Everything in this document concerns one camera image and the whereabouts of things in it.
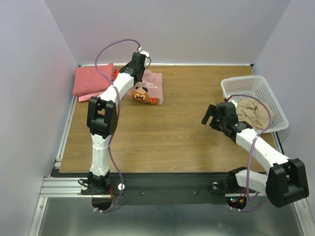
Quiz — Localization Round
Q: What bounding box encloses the dusty pink graphic t-shirt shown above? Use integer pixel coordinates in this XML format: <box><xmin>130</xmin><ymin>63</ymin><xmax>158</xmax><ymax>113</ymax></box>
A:
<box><xmin>126</xmin><ymin>70</ymin><xmax>163</xmax><ymax>106</ymax></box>

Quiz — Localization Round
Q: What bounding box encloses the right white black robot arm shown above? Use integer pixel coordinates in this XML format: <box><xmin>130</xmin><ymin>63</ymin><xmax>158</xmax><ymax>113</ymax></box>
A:
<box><xmin>201</xmin><ymin>101</ymin><xmax>310</xmax><ymax>208</ymax></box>

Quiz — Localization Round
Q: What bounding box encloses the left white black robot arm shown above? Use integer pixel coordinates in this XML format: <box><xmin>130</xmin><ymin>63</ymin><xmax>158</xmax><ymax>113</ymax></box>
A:
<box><xmin>86</xmin><ymin>51</ymin><xmax>150</xmax><ymax>194</ymax></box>

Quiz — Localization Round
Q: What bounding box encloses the folded orange t-shirt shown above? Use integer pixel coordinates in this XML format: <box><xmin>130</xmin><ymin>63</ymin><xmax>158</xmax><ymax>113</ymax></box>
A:
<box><xmin>114</xmin><ymin>70</ymin><xmax>119</xmax><ymax>79</ymax></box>

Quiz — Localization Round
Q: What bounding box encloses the beige crumpled shirt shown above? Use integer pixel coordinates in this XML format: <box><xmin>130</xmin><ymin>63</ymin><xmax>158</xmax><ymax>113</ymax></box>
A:
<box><xmin>236</xmin><ymin>98</ymin><xmax>274</xmax><ymax>130</ymax></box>

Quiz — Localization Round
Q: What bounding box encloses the white plastic laundry basket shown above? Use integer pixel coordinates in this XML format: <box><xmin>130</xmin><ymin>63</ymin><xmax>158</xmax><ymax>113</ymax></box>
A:
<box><xmin>220</xmin><ymin>75</ymin><xmax>289</xmax><ymax>133</ymax></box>

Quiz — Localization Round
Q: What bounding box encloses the folded red-pink t-shirt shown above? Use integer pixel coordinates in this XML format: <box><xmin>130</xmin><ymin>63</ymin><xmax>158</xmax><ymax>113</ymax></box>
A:
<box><xmin>72</xmin><ymin>63</ymin><xmax>117</xmax><ymax>97</ymax></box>

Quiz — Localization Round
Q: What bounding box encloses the folded light pink t-shirt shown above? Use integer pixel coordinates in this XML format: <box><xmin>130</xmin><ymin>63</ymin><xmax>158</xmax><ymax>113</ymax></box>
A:
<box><xmin>78</xmin><ymin>91</ymin><xmax>102</xmax><ymax>102</ymax></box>

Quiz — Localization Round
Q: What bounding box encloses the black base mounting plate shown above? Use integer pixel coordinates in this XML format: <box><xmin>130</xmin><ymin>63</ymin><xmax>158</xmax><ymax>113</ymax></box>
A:
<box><xmin>50</xmin><ymin>172</ymin><xmax>256</xmax><ymax>206</ymax></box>

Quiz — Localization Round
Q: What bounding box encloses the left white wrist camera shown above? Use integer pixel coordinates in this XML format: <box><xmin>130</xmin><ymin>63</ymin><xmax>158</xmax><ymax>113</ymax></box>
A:
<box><xmin>137</xmin><ymin>47</ymin><xmax>150</xmax><ymax>58</ymax></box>

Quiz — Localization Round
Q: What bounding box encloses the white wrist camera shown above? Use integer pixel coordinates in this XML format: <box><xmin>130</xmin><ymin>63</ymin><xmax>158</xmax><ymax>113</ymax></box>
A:
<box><xmin>225</xmin><ymin>95</ymin><xmax>238</xmax><ymax>108</ymax></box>
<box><xmin>137</xmin><ymin>47</ymin><xmax>150</xmax><ymax>58</ymax></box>

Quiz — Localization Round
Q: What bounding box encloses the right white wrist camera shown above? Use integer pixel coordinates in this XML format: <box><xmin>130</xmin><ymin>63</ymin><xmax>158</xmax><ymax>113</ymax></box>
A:
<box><xmin>225</xmin><ymin>95</ymin><xmax>238</xmax><ymax>108</ymax></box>

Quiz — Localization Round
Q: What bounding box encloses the aluminium frame rail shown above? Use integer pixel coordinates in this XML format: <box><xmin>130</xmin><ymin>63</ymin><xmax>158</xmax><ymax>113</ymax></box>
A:
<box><xmin>39</xmin><ymin>177</ymin><xmax>81</xmax><ymax>198</ymax></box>

